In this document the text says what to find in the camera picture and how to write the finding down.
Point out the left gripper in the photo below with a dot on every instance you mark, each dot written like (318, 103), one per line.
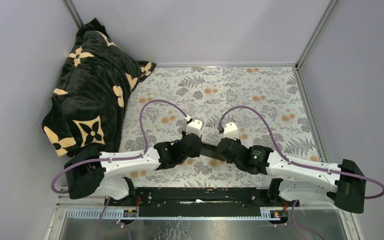
(195, 154)

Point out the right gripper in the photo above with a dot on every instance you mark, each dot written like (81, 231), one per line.
(238, 141)

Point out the black paper box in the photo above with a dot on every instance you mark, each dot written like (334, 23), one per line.
(210, 151)

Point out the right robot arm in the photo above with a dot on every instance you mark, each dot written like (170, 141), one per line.
(294, 180)

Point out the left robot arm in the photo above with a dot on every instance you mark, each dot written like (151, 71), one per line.
(101, 173)

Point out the floral tablecloth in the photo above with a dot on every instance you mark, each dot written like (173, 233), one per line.
(257, 99)

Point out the black floral blanket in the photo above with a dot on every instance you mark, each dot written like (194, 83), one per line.
(92, 92)

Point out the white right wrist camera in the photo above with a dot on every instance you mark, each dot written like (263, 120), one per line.
(231, 131)

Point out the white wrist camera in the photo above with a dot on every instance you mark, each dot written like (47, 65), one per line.
(195, 127)
(231, 131)

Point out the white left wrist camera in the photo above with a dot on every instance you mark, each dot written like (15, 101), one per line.
(195, 127)

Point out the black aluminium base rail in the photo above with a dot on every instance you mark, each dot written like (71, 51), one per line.
(248, 203)

